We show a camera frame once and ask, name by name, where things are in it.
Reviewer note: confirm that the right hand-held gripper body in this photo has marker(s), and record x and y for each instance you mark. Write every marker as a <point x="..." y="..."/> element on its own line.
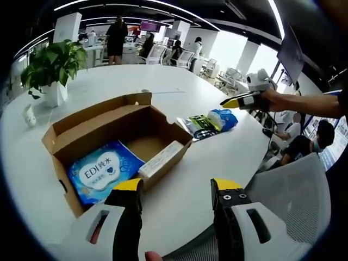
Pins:
<point x="258" y="81"/>

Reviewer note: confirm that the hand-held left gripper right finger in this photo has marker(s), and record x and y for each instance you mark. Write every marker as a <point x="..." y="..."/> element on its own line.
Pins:
<point x="231" y="206"/>

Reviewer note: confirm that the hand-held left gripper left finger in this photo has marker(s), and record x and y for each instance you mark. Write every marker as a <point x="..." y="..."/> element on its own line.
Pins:
<point x="125" y="212"/>

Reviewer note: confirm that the small blue tissue pack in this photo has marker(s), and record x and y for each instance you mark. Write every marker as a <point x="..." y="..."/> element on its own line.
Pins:
<point x="227" y="119"/>

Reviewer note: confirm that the silver green foil pouch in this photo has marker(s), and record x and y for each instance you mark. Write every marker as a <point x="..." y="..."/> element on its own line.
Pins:
<point x="198" y="126"/>

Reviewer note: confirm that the large blue wet wipes pack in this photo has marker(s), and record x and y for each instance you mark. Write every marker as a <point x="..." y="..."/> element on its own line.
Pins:
<point x="100" y="174"/>

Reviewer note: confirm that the white carton pack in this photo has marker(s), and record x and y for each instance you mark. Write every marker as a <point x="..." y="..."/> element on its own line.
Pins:
<point x="163" y="159"/>

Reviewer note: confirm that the brown cardboard shoe box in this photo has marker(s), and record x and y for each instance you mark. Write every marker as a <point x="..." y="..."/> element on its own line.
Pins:
<point x="108" y="119"/>

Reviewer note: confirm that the person's right hand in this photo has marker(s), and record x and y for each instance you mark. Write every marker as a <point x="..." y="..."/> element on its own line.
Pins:
<point x="278" y="100"/>

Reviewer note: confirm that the person's left hand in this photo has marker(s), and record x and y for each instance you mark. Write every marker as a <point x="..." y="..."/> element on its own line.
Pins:
<point x="154" y="257"/>

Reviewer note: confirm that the white mesh office chair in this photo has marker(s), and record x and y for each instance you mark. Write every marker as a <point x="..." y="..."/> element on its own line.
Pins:
<point x="293" y="195"/>

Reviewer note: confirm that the white ceiling light strip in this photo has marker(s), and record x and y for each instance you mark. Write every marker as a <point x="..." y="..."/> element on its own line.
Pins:
<point x="277" y="16"/>

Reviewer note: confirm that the blue display board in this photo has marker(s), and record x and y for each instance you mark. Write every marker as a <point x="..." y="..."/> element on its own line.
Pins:
<point x="337" y="141"/>

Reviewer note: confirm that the white paper cup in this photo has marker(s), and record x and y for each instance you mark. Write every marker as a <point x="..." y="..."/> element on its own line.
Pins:
<point x="30" y="117"/>

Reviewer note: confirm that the white office desk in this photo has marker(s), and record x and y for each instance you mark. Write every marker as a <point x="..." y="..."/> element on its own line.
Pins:
<point x="93" y="55"/>

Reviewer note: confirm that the green potted plant white pot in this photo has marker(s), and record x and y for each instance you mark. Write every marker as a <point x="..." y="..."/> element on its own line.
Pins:
<point x="54" y="68"/>

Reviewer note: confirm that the white square pillar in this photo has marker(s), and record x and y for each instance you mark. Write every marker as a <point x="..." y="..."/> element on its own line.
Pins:
<point x="66" y="27"/>

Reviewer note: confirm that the dark wall monitor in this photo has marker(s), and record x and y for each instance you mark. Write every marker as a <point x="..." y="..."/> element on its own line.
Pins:
<point x="291" y="57"/>

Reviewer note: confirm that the purple wall screen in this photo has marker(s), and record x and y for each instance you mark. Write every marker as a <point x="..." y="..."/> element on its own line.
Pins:
<point x="150" y="25"/>

